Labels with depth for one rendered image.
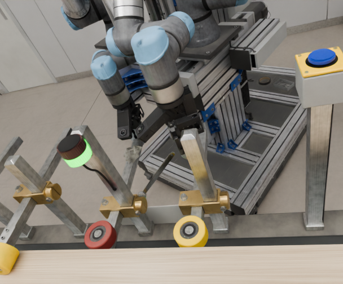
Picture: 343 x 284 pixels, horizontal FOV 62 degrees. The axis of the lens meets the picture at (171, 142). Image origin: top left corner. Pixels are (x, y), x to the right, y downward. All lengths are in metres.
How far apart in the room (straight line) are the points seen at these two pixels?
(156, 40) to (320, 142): 0.38
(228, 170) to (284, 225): 0.84
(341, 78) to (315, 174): 0.26
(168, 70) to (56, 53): 3.53
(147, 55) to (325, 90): 0.33
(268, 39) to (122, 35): 0.68
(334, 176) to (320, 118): 1.35
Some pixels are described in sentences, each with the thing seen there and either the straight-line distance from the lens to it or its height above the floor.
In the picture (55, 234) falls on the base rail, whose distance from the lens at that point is 1.20.
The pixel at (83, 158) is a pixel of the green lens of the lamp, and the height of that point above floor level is 1.13.
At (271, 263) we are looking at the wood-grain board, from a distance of 0.65.
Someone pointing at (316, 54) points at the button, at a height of 1.23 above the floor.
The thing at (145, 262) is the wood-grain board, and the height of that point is 0.90.
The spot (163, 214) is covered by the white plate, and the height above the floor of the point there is 0.75.
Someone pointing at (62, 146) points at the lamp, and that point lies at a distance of 0.66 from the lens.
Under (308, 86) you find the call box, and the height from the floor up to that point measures 1.20.
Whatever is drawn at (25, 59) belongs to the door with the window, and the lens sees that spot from 4.41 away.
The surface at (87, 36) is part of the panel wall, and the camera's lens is 3.76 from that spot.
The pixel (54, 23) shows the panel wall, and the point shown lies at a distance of 3.89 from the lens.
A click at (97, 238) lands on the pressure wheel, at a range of 0.80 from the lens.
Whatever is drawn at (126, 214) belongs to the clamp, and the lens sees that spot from 0.89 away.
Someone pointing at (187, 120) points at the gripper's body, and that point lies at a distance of 0.68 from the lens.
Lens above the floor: 1.50
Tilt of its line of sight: 40 degrees down
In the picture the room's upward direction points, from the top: 23 degrees counter-clockwise
